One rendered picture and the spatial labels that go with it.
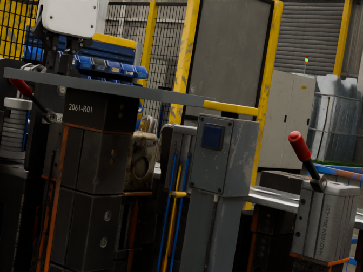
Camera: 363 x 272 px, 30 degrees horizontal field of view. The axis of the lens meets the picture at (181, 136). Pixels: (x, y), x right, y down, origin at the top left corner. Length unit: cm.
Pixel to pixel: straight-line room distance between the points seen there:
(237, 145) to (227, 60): 382
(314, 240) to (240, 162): 19
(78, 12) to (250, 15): 375
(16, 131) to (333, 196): 72
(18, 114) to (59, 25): 32
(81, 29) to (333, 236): 57
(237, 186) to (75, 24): 45
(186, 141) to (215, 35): 349
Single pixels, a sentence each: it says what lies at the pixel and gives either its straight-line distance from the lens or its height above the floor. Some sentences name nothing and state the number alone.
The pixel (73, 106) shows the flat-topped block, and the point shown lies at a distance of 115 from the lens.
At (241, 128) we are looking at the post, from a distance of 97.
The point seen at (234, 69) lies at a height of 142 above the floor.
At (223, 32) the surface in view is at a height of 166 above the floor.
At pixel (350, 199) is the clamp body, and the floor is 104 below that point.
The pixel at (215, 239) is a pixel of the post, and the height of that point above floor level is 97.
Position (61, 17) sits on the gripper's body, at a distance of 123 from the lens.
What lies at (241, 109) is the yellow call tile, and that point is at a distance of 97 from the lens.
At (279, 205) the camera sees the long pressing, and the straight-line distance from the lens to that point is 123.
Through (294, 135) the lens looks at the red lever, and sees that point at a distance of 96.
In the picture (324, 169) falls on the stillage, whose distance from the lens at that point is 328.
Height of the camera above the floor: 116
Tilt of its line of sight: 3 degrees down
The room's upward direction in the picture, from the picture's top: 9 degrees clockwise
